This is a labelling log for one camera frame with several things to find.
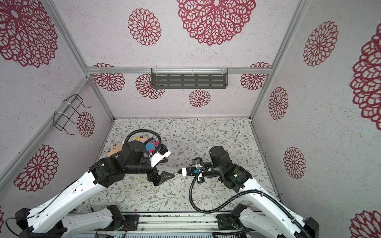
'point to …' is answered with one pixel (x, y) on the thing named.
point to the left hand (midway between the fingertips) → (168, 169)
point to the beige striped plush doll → (116, 148)
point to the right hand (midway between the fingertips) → (180, 167)
